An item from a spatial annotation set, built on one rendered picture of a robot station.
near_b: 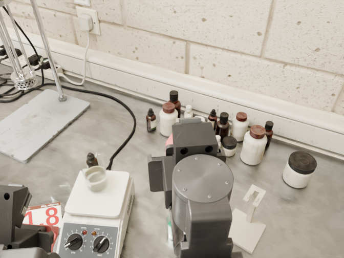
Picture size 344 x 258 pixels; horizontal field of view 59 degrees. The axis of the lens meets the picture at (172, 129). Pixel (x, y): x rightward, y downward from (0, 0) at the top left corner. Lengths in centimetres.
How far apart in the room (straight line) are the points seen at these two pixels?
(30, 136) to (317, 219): 82
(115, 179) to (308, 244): 46
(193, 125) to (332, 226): 57
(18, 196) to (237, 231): 47
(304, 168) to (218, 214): 57
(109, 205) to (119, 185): 5
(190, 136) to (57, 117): 78
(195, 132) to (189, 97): 67
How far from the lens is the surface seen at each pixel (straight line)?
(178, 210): 29
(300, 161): 83
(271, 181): 85
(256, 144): 82
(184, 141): 30
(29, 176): 90
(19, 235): 51
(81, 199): 70
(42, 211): 78
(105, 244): 67
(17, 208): 48
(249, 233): 74
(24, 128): 104
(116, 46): 110
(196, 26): 91
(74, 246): 69
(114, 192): 69
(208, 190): 27
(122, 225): 68
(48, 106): 110
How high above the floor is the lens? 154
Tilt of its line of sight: 42 degrees down
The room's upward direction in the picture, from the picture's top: straight up
